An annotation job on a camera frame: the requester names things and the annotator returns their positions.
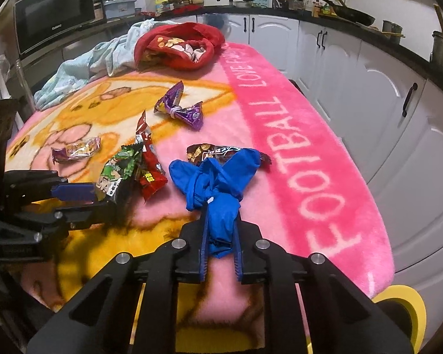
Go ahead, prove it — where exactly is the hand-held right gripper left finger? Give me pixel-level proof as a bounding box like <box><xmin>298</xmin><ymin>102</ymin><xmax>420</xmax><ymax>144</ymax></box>
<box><xmin>26</xmin><ymin>206</ymin><xmax>212</xmax><ymax>354</ymax></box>

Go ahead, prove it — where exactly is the black wok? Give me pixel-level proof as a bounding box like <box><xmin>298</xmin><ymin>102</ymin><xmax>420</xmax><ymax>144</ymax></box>
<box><xmin>309</xmin><ymin>0</ymin><xmax>376</xmax><ymax>26</ymax></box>

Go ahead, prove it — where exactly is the purple snack wrapper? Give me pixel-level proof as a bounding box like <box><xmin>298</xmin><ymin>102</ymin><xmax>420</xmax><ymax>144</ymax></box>
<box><xmin>154</xmin><ymin>80</ymin><xmax>204</xmax><ymax>132</ymax></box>

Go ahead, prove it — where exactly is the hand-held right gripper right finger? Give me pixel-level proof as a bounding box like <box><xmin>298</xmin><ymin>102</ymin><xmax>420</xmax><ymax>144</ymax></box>
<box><xmin>233</xmin><ymin>215</ymin><xmax>416</xmax><ymax>354</ymax></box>

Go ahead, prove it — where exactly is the grey plastic storage box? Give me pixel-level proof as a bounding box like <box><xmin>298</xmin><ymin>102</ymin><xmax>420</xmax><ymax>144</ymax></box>
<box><xmin>103</xmin><ymin>0</ymin><xmax>137</xmax><ymax>20</ymax></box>

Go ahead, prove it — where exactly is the yellow rimmed black bin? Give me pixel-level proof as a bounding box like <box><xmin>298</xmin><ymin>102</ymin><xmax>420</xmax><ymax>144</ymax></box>
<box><xmin>371</xmin><ymin>284</ymin><xmax>427</xmax><ymax>354</ymax></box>

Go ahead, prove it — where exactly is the black microwave oven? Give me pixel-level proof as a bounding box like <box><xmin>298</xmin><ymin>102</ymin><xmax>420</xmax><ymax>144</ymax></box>
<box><xmin>14</xmin><ymin>0</ymin><xmax>97</xmax><ymax>58</ymax></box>

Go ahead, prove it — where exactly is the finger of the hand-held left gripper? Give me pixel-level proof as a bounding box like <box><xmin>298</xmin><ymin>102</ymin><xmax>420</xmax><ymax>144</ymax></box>
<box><xmin>0</xmin><ymin>201</ymin><xmax>120</xmax><ymax>246</ymax></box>
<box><xmin>4</xmin><ymin>169</ymin><xmax>98</xmax><ymax>211</ymax></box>

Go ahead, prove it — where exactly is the red dish cloth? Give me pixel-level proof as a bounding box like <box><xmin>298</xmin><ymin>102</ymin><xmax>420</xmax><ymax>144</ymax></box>
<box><xmin>170</xmin><ymin>4</ymin><xmax>203</xmax><ymax>14</ymax></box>

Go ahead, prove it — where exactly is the pink printed blanket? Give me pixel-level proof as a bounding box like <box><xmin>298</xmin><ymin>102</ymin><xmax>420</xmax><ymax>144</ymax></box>
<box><xmin>5</xmin><ymin>42</ymin><xmax>395</xmax><ymax>354</ymax></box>

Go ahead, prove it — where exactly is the small steel pot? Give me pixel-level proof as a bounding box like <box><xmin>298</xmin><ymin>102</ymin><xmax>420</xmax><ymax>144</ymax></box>
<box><xmin>382</xmin><ymin>20</ymin><xmax>404</xmax><ymax>35</ymax></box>

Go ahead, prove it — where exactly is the light blue printed cloth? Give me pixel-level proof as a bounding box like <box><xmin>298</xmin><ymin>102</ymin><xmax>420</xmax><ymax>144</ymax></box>
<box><xmin>33</xmin><ymin>19</ymin><xmax>159</xmax><ymax>110</ymax></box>

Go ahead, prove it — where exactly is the red snack packet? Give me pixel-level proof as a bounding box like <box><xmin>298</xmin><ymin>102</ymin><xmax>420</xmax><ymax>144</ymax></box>
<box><xmin>135</xmin><ymin>110</ymin><xmax>168</xmax><ymax>203</ymax></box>

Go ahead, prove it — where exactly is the red embroidered cloth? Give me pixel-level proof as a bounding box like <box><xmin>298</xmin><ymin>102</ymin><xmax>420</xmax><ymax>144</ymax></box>
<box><xmin>134</xmin><ymin>22</ymin><xmax>226</xmax><ymax>71</ymax></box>

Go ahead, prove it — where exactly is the blue plastic bag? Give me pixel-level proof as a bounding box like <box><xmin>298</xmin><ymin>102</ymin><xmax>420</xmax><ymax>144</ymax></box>
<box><xmin>169</xmin><ymin>147</ymin><xmax>262</xmax><ymax>259</ymax></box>

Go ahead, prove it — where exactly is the green snack packet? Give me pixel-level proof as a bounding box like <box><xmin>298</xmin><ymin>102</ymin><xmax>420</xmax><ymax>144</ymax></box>
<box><xmin>95</xmin><ymin>144</ymin><xmax>143</xmax><ymax>205</ymax></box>

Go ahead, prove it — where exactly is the dark brown snack packet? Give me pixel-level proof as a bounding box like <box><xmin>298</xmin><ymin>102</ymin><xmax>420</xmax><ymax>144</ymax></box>
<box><xmin>186</xmin><ymin>144</ymin><xmax>272</xmax><ymax>170</ymax></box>

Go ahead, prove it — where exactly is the row of condiment bottles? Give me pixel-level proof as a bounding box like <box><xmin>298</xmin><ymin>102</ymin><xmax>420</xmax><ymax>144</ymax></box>
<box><xmin>312</xmin><ymin>0</ymin><xmax>335</xmax><ymax>17</ymax></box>

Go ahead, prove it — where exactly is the small purple yellow wrapper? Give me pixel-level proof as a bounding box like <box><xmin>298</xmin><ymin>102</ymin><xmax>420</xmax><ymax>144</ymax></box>
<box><xmin>52</xmin><ymin>136</ymin><xmax>101</xmax><ymax>163</ymax></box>

